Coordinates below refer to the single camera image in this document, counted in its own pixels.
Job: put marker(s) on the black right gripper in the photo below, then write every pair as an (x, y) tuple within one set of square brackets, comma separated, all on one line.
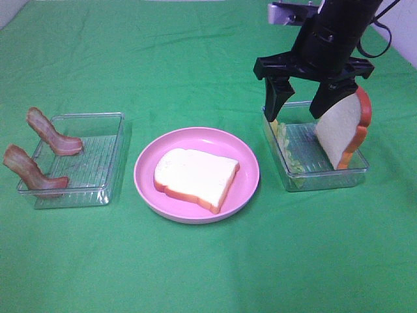
[(322, 53)]

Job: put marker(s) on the yellow cheese slice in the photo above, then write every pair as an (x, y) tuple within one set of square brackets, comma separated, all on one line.
[(274, 127)]

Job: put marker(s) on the green lettuce leaf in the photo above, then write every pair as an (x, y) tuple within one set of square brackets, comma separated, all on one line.
[(291, 164)]

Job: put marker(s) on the bread slice from tray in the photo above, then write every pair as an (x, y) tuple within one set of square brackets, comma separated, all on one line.
[(195, 176)]

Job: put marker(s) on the bacon strip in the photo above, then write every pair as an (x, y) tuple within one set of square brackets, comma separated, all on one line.
[(60, 144), (17, 160)]

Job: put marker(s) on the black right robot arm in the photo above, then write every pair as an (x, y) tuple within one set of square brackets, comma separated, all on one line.
[(345, 13)]

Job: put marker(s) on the bread slice in right tray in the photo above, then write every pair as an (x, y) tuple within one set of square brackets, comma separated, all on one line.
[(343, 128)]

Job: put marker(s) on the right clear plastic tray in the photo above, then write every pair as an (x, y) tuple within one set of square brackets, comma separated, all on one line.
[(320, 174)]

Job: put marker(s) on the clear plastic tray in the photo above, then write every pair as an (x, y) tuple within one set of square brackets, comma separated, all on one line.
[(93, 173), (320, 174)]

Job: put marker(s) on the pink round plate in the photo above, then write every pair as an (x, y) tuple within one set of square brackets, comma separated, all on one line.
[(211, 140)]

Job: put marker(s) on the left clear plastic tray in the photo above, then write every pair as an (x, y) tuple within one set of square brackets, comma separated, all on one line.
[(93, 173)]

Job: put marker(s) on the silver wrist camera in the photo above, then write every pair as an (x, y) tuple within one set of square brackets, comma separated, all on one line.
[(280, 13)]

